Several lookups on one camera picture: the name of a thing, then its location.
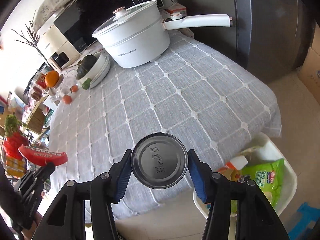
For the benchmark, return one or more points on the large orange fruit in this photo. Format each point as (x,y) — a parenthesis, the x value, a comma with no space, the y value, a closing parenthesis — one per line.
(51,78)

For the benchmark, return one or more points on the lower cardboard box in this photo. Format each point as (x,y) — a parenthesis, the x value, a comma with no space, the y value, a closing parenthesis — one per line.
(309,72)

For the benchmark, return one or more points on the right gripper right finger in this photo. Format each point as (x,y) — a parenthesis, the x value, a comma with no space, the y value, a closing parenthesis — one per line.
(256,218)

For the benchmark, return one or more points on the red snack wrapper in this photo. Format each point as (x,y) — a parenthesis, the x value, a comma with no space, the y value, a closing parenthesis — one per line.
(42,157)

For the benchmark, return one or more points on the dark green pumpkin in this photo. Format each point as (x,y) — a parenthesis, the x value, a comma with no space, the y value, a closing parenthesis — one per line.
(85,65)

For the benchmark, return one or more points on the dried branch vase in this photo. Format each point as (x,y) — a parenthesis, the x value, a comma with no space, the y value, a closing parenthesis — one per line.
(31,38)

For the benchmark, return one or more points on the glass jar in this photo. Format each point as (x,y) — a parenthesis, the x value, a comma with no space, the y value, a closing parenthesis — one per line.
(62,88)

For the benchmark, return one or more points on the black microwave oven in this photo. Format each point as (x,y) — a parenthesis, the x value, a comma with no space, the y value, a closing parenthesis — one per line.
(81,18)

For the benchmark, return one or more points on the blue plastic stool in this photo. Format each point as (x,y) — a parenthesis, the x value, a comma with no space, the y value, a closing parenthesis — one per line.
(304,224)

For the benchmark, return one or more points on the grey checked tablecloth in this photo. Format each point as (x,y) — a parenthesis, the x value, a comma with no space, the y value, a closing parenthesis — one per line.
(206,100)

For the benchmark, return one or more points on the dark grey refrigerator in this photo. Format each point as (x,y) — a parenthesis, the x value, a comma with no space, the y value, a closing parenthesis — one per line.
(269,38)

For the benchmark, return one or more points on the white plastic trash bin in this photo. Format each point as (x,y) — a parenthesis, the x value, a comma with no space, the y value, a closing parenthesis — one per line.
(263,162)

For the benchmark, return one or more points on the small tangerine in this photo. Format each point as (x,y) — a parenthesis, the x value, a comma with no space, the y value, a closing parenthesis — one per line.
(67,99)
(74,89)

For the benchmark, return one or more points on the wire storage rack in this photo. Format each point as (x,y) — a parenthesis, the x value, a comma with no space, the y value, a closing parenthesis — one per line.
(15,133)

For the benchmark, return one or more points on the stacked white bowls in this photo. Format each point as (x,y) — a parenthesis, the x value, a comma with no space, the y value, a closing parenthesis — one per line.
(98,71)

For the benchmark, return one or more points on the white electric cooking pot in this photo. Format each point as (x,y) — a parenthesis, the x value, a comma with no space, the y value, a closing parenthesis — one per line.
(139,34)

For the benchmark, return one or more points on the green snack bag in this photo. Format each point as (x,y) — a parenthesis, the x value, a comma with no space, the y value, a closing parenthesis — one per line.
(268,176)

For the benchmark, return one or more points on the red blue white milk carton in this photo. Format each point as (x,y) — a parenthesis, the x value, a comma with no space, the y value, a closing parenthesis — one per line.
(232,169)

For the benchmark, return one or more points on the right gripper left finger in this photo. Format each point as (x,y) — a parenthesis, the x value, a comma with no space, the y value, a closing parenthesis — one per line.
(65,217)

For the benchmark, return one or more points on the red drink can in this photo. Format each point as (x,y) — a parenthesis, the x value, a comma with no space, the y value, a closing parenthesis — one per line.
(159,161)

